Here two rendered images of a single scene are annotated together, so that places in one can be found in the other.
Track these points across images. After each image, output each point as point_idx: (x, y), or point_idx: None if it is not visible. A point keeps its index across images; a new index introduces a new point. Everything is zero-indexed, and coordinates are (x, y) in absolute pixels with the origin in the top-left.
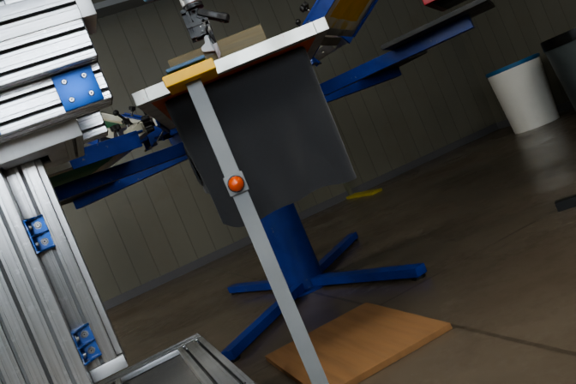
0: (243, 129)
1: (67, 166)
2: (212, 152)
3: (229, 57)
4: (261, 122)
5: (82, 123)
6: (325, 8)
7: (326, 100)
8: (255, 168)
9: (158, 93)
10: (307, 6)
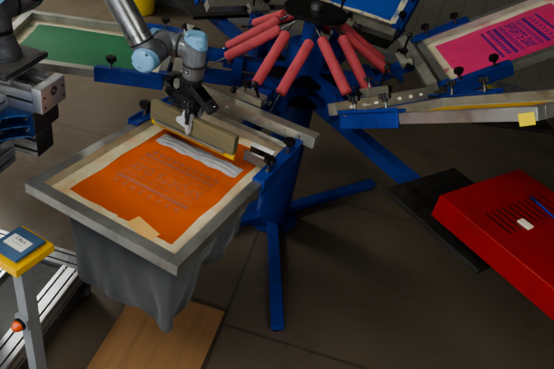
0: (108, 247)
1: (91, 76)
2: (83, 239)
3: (96, 223)
4: (121, 255)
5: (21, 141)
6: (360, 123)
7: (175, 284)
8: (107, 269)
9: (40, 198)
10: (355, 101)
